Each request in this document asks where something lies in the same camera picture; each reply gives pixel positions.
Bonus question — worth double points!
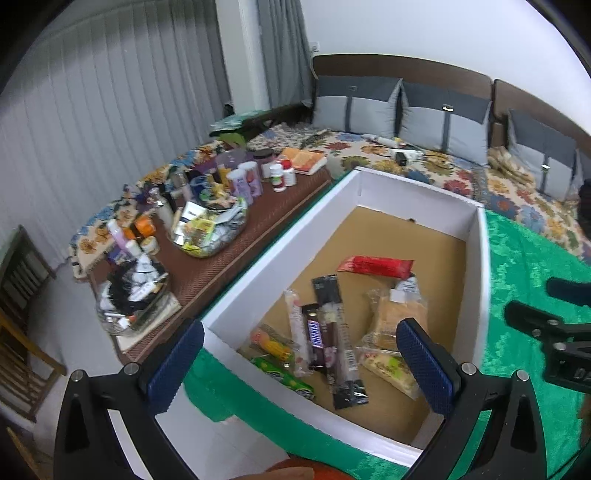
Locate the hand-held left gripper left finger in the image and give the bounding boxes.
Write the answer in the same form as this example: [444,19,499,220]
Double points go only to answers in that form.
[54,318,205,480]

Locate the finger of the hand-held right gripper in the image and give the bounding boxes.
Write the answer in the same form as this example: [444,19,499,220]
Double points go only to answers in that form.
[546,277,591,306]
[504,301,563,341]

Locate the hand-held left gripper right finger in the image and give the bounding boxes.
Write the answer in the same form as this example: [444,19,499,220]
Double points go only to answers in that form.
[396,318,548,480]

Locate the yellow cake packet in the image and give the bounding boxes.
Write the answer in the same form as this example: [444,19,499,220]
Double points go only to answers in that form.
[359,348,421,400]

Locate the clear bread packet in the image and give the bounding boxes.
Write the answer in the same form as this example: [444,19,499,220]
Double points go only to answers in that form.
[358,277,428,352]

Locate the orange snack packet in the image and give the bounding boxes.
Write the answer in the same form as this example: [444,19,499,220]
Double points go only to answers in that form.
[249,324,297,366]

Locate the green snack packet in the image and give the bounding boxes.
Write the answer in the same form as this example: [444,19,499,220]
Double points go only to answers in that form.
[250,354,317,402]

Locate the red snack packet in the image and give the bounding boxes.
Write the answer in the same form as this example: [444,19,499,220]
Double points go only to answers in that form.
[337,255,415,280]

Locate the brown chocolate bar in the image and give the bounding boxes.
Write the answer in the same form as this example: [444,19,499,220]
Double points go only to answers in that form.
[301,304,327,370]

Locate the long black clear packet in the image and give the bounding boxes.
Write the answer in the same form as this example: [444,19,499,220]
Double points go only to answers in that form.
[311,274,370,411]

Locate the white snack packet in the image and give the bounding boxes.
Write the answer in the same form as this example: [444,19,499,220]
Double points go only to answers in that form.
[284,289,311,377]

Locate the white cardboard box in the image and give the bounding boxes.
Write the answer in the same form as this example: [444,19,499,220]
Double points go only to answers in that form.
[111,167,491,468]

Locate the white notebook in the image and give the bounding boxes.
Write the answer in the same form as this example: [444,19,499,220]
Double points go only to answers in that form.
[113,295,184,354]

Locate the green floral blanket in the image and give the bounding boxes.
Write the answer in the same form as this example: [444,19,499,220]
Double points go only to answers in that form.
[185,210,591,480]

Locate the glass bowl of dark items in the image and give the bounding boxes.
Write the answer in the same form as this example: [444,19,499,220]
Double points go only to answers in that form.
[95,258,171,336]

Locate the colourful floral bedsheet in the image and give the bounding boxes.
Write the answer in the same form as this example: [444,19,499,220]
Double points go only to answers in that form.
[69,127,591,278]

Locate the grey two-tone pillow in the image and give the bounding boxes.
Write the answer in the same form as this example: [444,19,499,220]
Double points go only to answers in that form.
[505,108,581,202]
[311,75,404,136]
[398,80,494,165]
[573,148,591,186]

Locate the beige folded cloth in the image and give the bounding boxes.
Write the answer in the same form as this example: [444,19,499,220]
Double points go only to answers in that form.
[488,146,537,186]

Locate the glass bowl of sachets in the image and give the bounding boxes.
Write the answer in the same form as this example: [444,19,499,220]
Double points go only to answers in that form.
[168,196,250,258]

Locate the white purple bottle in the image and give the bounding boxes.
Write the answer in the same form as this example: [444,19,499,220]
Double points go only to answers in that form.
[106,219,124,251]

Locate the orange knit clothing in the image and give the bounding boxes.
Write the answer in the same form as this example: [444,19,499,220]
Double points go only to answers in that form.
[268,457,352,480]

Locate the wooden chair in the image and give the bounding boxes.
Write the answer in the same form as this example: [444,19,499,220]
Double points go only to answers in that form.
[0,224,68,424]

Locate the purple canister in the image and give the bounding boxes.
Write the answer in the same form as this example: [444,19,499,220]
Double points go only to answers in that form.
[238,161,263,197]
[228,168,253,204]

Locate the dark jar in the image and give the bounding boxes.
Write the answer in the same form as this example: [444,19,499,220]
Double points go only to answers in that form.
[252,148,277,179]

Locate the white tube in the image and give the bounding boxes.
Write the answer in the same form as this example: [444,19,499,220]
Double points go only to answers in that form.
[362,133,403,149]

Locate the orange book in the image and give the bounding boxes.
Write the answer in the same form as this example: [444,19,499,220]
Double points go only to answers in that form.
[279,147,328,176]

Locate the grey vertical blinds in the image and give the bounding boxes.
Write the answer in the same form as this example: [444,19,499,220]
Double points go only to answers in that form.
[0,0,232,296]

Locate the grey curtain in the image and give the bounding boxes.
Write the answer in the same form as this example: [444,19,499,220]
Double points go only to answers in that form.
[256,0,311,112]

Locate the charger cable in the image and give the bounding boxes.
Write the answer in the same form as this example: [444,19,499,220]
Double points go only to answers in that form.
[416,151,459,172]

